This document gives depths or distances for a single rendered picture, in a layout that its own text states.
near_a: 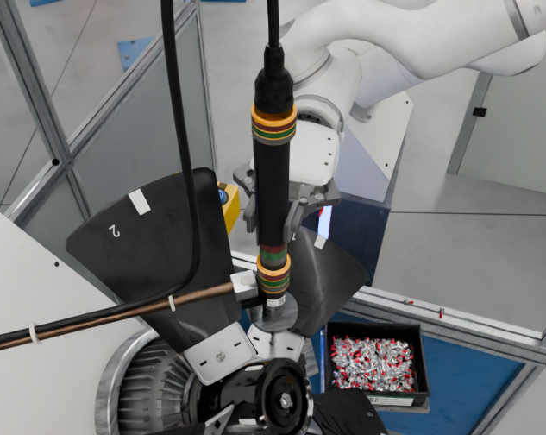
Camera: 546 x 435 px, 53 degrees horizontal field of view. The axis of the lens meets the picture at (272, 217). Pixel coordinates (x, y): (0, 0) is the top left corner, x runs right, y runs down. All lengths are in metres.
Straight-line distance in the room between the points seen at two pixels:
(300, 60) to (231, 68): 2.79
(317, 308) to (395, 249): 1.63
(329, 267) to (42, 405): 0.51
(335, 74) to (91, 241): 0.40
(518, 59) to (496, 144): 1.64
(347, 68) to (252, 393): 0.47
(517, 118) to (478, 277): 0.73
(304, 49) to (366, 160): 0.65
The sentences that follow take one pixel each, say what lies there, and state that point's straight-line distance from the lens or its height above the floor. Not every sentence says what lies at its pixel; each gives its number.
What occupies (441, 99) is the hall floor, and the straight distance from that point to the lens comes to 3.41.
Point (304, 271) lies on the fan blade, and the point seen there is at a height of 1.18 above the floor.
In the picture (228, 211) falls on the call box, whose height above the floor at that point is 1.06.
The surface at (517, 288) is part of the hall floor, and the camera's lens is 2.59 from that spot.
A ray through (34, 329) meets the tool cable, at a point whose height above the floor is 1.39.
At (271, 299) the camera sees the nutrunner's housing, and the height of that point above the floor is 1.35.
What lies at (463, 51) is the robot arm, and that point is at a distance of 0.73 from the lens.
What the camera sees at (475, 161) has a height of 0.10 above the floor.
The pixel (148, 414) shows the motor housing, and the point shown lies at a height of 1.16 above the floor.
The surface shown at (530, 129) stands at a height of 0.36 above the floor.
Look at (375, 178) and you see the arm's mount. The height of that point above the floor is 1.01.
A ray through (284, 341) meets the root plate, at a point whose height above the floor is 1.19.
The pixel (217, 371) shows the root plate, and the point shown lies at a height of 1.23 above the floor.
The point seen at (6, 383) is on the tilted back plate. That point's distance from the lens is 0.89.
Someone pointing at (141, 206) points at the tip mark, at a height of 1.42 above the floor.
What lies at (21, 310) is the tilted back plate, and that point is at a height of 1.27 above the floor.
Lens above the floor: 1.97
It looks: 49 degrees down
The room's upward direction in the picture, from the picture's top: straight up
